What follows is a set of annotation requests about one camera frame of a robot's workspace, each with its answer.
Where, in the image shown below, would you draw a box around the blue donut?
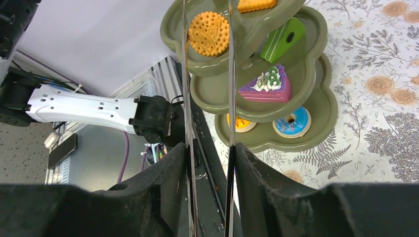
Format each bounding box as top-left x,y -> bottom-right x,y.
272,107 -> 312,139

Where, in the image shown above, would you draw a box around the purple cake slice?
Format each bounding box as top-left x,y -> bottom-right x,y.
238,64 -> 292,103

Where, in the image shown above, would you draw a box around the metal tongs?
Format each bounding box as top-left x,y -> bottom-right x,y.
181,0 -> 236,237

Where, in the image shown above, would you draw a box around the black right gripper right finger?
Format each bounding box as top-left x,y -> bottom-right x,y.
236,144 -> 419,237

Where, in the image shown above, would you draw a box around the black phone on floor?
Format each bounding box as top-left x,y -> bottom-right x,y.
47,133 -> 78,169

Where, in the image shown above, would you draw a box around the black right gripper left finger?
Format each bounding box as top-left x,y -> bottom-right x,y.
0,143 -> 187,237

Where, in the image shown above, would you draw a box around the green cake slice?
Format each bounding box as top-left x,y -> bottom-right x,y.
260,17 -> 305,64

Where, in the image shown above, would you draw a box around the round waffle biscuit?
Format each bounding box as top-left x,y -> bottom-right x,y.
188,11 -> 229,57

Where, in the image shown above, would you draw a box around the yellow frosted donut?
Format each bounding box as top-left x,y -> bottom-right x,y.
235,116 -> 257,133

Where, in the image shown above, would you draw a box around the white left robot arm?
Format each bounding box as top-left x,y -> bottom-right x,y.
0,0 -> 172,144

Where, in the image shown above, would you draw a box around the green tiered dessert stand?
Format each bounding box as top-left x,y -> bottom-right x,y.
160,0 -> 337,152

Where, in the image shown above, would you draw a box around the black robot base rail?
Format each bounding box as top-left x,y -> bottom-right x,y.
191,100 -> 227,237

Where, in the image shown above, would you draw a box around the square cracker biscuit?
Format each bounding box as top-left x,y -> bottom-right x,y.
237,0 -> 277,13

